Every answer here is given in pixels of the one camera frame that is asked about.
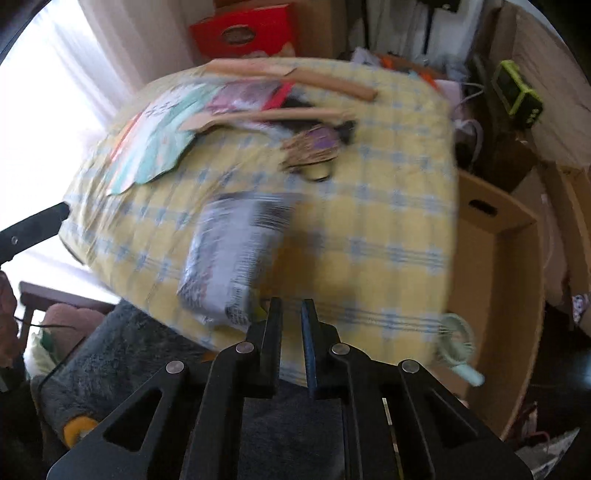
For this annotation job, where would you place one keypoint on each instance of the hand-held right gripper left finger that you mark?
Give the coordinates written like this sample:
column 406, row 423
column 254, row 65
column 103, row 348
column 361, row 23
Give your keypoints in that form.
column 272, row 355

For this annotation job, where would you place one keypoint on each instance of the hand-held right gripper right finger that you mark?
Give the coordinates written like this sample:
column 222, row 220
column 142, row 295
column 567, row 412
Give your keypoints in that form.
column 309, row 355

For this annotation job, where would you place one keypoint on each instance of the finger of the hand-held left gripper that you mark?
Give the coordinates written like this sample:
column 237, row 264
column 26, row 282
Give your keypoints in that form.
column 32, row 233

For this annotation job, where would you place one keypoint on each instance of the silver snack packet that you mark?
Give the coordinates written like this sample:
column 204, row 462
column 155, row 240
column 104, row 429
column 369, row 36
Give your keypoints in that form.
column 231, row 258

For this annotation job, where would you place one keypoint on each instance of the green handheld fan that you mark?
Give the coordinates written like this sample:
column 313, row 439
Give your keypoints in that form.
column 455, row 334

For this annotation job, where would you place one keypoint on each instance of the printed round paper fan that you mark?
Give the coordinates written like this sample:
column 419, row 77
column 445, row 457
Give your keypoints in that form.
column 157, row 138

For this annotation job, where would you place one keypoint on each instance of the large cardboard box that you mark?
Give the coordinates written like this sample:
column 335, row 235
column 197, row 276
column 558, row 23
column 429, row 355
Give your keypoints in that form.
column 503, row 286

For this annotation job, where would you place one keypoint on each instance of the small wooden folding fan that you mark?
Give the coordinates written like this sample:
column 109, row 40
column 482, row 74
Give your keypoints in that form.
column 277, row 114

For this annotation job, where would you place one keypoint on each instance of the person's left hand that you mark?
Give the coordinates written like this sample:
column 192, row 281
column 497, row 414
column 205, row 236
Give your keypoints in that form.
column 7, row 318

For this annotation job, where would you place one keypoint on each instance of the yellow checked pillow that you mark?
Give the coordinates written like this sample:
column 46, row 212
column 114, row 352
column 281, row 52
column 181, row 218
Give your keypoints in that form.
column 378, row 221

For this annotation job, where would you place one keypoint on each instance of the white curtain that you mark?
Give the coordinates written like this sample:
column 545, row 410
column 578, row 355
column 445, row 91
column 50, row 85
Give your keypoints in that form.
column 115, row 46

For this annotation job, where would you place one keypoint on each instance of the pink red packet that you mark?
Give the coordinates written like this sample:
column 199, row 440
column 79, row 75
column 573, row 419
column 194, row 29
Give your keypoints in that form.
column 244, row 97

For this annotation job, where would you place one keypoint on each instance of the small black object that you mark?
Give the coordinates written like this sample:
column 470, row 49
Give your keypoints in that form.
column 300, row 102

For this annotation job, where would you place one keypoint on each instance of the large wooden folding fan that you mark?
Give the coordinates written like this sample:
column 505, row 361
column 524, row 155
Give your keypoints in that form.
column 332, row 85

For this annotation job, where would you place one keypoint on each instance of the black white snack packet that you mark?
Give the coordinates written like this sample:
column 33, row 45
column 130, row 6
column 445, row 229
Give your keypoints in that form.
column 581, row 309

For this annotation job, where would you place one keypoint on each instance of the red chocolate gift box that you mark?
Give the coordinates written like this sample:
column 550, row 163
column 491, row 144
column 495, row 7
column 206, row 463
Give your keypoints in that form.
column 244, row 34

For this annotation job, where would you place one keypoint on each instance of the printed paper sheet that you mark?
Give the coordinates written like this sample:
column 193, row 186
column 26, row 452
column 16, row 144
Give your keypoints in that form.
column 364, row 57

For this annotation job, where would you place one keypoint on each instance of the orange teal device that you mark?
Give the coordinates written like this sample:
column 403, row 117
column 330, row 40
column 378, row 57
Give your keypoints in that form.
column 406, row 67

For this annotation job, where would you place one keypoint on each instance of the green portable radio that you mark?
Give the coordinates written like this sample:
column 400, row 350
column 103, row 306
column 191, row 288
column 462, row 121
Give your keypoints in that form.
column 515, row 90

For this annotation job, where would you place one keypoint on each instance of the black speaker stand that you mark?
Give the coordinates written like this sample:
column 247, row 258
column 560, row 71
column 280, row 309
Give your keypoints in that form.
column 431, row 32

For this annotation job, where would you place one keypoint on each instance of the large brown sofa cushion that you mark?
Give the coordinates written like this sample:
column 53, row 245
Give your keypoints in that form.
column 554, row 92

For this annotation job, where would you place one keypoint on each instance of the brown sofa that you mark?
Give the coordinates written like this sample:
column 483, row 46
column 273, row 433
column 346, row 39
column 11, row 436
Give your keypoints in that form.
column 503, row 32

